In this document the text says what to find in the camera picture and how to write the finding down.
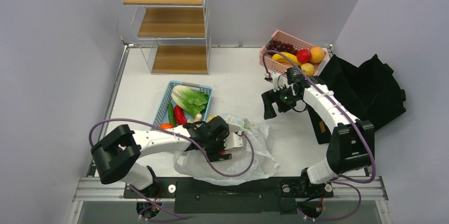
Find blue perforated plastic basket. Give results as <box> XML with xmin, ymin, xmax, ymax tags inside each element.
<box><xmin>153</xmin><ymin>80</ymin><xmax>213</xmax><ymax>126</ymax></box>

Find red pepper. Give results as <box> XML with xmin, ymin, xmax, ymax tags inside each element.
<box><xmin>174</xmin><ymin>105</ymin><xmax>187</xmax><ymax>125</ymax></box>

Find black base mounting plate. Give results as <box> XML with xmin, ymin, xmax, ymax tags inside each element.
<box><xmin>123</xmin><ymin>176</ymin><xmax>334</xmax><ymax>215</ymax></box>

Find small orange pumpkin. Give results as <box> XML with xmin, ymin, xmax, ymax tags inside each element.
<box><xmin>160</xmin><ymin>123</ymin><xmax>175</xmax><ymax>130</ymax></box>

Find green napa cabbage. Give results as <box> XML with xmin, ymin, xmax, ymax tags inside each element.
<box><xmin>171</xmin><ymin>85</ymin><xmax>210</xmax><ymax>117</ymax></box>

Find wooden wire shelf rack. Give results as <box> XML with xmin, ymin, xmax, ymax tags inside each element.
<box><xmin>121</xmin><ymin>0</ymin><xmax>211</xmax><ymax>75</ymax></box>

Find yellow banana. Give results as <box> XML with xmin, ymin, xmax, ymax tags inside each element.
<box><xmin>272</xmin><ymin>52</ymin><xmax>302</xmax><ymax>66</ymax></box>

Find pink perforated plastic basket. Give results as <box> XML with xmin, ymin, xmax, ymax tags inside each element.
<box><xmin>259</xmin><ymin>30</ymin><xmax>329</xmax><ymax>77</ymax></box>

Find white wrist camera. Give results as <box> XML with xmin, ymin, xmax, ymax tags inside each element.
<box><xmin>223</xmin><ymin>133</ymin><xmax>245</xmax><ymax>150</ymax></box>
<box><xmin>265</xmin><ymin>72</ymin><xmax>287</xmax><ymax>92</ymax></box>

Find beige mushroom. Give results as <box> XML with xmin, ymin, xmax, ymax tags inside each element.
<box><xmin>187</xmin><ymin>113</ymin><xmax>202</xmax><ymax>123</ymax></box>

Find green cucumber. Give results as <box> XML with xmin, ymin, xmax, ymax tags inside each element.
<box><xmin>167</xmin><ymin>102</ymin><xmax>177</xmax><ymax>127</ymax></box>

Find red apple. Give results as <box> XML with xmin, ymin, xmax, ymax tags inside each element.
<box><xmin>296</xmin><ymin>49</ymin><xmax>311</xmax><ymax>64</ymax></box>

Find dark red grapes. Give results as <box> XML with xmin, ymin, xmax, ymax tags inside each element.
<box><xmin>266</xmin><ymin>39</ymin><xmax>299</xmax><ymax>55</ymax></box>

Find yellow pear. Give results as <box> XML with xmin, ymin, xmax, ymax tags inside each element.
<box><xmin>300</xmin><ymin>63</ymin><xmax>315</xmax><ymax>77</ymax></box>

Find orange fruit with leaf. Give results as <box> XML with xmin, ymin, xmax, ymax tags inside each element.
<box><xmin>309</xmin><ymin>46</ymin><xmax>326</xmax><ymax>64</ymax></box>

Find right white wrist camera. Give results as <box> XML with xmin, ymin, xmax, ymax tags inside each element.
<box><xmin>265</xmin><ymin>72</ymin><xmax>287</xmax><ymax>92</ymax></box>

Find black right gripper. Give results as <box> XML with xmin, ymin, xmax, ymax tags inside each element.
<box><xmin>262</xmin><ymin>85</ymin><xmax>300</xmax><ymax>120</ymax></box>

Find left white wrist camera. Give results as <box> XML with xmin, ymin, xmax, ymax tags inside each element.
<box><xmin>223</xmin><ymin>133</ymin><xmax>245</xmax><ymax>150</ymax></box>

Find black cloth bag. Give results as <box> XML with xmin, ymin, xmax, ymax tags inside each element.
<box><xmin>312</xmin><ymin>55</ymin><xmax>406</xmax><ymax>131</ymax></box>

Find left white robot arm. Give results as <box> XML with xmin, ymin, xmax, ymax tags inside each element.
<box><xmin>91</xmin><ymin>117</ymin><xmax>230</xmax><ymax>198</ymax></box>

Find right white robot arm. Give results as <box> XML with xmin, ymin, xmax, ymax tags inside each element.
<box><xmin>262</xmin><ymin>67</ymin><xmax>375</xmax><ymax>197</ymax></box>

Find white plastic grocery bag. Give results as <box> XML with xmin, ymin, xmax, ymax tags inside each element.
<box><xmin>173</xmin><ymin>113</ymin><xmax>280</xmax><ymax>186</ymax></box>

